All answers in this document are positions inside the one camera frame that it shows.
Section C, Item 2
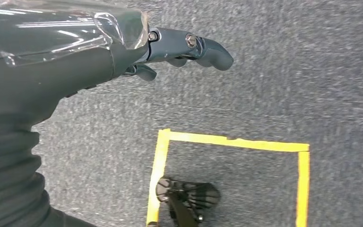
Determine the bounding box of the yellow floor tape square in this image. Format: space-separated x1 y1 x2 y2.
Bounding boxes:
145 128 311 227

